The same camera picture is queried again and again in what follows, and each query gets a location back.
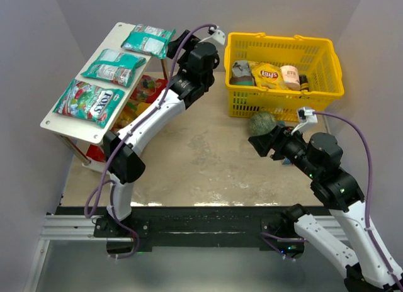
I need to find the teal Fox's candy bag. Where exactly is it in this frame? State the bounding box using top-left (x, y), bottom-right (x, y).
top-left (53, 79), bottom-right (125, 128)

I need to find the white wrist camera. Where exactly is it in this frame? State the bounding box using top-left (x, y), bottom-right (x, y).
top-left (291, 106), bottom-right (318, 135)
top-left (199, 27), bottom-right (226, 46)

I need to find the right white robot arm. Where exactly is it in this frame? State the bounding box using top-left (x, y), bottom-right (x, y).
top-left (248, 125), bottom-right (402, 291)

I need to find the yellow Lays chip bag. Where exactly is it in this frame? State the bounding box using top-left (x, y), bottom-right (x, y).
top-left (249, 61), bottom-right (287, 89)

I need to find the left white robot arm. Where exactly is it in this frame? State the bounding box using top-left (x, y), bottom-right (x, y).
top-left (103, 27), bottom-right (226, 221)

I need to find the dark brown small bottle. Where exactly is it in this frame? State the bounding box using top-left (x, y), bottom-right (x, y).
top-left (299, 74), bottom-right (310, 91)

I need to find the red fruit candy bag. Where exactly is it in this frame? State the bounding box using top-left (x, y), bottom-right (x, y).
top-left (130, 75), bottom-right (167, 104)

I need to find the green round melon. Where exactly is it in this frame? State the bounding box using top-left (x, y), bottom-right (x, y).
top-left (248, 111), bottom-right (277, 137)

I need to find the red candy bag with barcode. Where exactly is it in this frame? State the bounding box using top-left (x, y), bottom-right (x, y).
top-left (86, 145), bottom-right (105, 162)

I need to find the pink cream jar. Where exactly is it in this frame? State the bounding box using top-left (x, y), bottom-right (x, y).
top-left (280, 65), bottom-right (300, 91)

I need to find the yellow plastic shopping basket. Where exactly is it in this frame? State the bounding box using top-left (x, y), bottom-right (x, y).
top-left (224, 32), bottom-right (344, 121)

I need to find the teal mint candy bag front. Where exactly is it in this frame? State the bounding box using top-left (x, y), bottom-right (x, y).
top-left (81, 48), bottom-right (146, 87)

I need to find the blue rectangular box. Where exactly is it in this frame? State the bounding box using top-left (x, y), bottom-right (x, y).
top-left (276, 121), bottom-right (292, 166)

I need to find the white two-tier shelf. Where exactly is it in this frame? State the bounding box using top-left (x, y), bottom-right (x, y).
top-left (40, 22), bottom-right (154, 172)

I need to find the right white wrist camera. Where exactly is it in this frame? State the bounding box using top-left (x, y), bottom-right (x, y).
top-left (291, 106), bottom-right (318, 135)

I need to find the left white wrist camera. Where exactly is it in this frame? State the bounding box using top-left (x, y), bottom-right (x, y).
top-left (199, 27), bottom-right (226, 46)

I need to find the grey and teal pouch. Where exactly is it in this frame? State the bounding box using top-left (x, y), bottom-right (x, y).
top-left (229, 60), bottom-right (255, 86)

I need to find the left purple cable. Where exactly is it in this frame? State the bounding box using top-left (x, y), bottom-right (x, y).
top-left (84, 23), bottom-right (218, 260)

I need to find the teal mint candy bag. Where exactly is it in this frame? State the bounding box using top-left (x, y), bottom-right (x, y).
top-left (81, 48), bottom-right (146, 87)
top-left (121, 24), bottom-right (176, 59)

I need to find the orange gummy candy bag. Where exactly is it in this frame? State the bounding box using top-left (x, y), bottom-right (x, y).
top-left (111, 99), bottom-right (150, 132)

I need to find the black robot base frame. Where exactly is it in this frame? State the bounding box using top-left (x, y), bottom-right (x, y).
top-left (42, 205), bottom-right (349, 258)

